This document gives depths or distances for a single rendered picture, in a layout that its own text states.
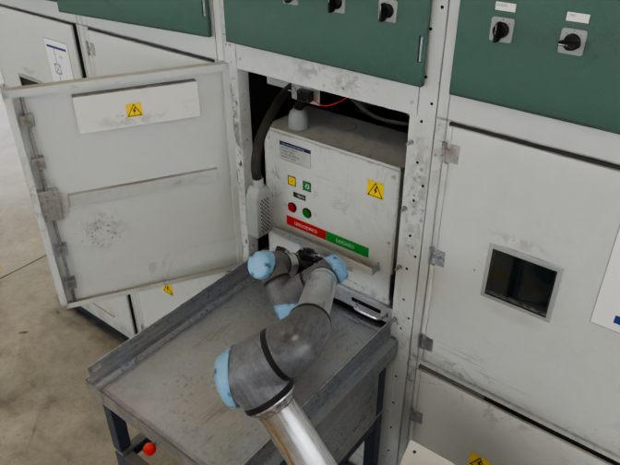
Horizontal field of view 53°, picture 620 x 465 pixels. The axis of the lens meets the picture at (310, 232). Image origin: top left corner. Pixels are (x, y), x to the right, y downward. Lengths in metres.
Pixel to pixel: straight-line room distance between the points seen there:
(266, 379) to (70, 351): 2.17
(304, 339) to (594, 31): 0.80
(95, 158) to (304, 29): 0.74
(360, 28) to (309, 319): 0.71
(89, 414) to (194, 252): 1.10
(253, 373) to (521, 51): 0.84
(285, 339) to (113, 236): 1.01
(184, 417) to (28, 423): 1.41
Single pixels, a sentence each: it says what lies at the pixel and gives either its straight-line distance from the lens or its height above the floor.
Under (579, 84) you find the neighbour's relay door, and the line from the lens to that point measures 1.36.
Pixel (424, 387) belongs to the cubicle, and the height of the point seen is 0.74.
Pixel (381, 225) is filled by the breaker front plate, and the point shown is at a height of 1.20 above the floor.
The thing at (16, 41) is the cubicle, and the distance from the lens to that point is 2.87.
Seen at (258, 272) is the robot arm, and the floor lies 1.18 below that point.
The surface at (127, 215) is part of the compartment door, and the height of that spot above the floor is 1.13.
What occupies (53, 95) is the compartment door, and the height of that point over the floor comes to 1.54.
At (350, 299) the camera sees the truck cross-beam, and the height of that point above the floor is 0.89.
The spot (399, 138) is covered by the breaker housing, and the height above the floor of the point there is 1.39.
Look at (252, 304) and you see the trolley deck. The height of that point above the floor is 0.85.
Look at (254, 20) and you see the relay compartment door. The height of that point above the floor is 1.73.
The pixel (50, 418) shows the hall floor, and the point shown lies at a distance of 3.05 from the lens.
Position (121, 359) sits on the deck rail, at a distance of 1.92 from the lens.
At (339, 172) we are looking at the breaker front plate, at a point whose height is 1.32.
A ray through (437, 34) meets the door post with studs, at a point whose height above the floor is 1.77.
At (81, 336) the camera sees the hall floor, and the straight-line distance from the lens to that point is 3.41.
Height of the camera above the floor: 2.15
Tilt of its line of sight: 33 degrees down
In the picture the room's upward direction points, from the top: straight up
